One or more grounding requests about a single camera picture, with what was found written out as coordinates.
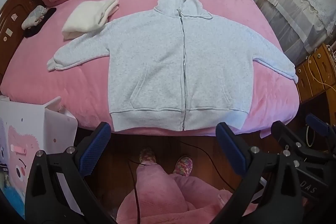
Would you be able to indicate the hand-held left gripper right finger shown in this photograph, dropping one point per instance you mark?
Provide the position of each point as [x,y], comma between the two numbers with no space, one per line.
[231,148]

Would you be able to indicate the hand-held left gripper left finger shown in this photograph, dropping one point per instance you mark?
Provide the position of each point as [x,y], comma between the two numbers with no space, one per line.
[95,150]

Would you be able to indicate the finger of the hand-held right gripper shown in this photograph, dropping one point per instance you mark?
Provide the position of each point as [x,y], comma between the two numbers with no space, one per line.
[288,140]
[319,124]

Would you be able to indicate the light grey zip hoodie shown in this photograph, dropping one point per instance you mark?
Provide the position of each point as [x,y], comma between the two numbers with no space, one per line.
[157,56]

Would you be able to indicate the colourful knitted slipper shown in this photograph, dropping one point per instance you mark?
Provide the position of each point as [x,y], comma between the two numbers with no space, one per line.
[183,165]
[148,154]

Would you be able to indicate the wooden drawer cabinet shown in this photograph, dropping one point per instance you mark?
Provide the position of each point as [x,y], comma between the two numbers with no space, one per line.
[315,71]

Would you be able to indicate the white cartoon storage box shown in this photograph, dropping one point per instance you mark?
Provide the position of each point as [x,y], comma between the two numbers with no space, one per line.
[23,134]

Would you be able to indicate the person's pink fleece pants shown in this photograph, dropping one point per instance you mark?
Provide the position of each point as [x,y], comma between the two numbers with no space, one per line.
[162,195]

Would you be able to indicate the cream folded garment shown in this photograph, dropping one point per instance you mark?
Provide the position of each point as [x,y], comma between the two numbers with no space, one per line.
[86,16]

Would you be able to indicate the black cloth item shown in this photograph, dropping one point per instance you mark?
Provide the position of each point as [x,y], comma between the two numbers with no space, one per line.
[32,32]

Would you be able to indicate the grey floral pouch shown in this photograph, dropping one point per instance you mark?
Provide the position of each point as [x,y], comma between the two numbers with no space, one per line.
[34,16]

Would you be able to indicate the brown wooden headboard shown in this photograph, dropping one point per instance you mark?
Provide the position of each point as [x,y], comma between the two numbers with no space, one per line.
[11,19]

